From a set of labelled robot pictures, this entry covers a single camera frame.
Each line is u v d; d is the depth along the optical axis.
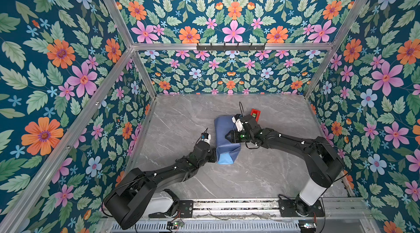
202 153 0.66
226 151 0.88
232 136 0.79
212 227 0.77
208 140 0.80
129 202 0.41
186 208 0.74
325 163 0.47
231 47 0.94
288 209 0.73
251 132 0.69
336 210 0.75
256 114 1.01
